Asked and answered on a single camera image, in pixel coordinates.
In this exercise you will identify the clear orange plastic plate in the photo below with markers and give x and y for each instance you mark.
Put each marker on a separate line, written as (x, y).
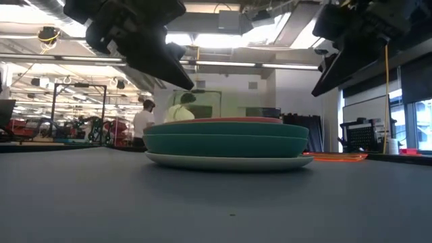
(337, 157)

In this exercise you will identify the pink plastic plate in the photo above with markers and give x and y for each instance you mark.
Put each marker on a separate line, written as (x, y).
(229, 120)

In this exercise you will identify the person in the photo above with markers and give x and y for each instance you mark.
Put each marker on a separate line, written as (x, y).
(142, 123)
(179, 113)

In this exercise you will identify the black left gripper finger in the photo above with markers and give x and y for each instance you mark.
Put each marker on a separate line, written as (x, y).
(158, 60)
(178, 50)

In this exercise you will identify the black monitor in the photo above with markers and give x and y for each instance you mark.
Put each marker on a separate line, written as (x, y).
(6, 113)

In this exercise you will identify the red tray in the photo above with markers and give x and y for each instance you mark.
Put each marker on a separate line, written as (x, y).
(410, 152)

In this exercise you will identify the black perforated cart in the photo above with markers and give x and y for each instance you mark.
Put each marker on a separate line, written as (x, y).
(362, 136)

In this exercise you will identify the white plastic plate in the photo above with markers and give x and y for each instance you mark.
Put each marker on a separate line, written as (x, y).
(229, 163)

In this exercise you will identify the black metal frame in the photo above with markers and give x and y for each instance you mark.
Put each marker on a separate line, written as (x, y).
(103, 114)

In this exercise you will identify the grey ceiling duct box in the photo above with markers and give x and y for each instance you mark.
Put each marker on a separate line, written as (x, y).
(233, 21)

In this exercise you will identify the teal plastic plate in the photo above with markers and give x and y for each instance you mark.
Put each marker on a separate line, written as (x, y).
(226, 146)
(226, 130)

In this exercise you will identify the black panel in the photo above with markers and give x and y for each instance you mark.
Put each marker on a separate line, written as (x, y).
(308, 133)

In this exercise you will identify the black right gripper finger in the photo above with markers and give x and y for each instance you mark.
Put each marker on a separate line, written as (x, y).
(354, 60)
(326, 62)

